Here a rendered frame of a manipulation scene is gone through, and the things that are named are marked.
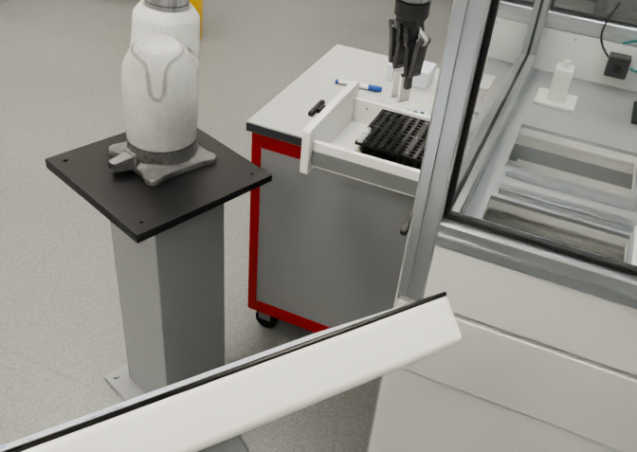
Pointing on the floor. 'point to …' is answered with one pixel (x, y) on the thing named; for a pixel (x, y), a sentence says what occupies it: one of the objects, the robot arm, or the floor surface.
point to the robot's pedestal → (171, 303)
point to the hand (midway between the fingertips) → (401, 84)
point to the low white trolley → (323, 208)
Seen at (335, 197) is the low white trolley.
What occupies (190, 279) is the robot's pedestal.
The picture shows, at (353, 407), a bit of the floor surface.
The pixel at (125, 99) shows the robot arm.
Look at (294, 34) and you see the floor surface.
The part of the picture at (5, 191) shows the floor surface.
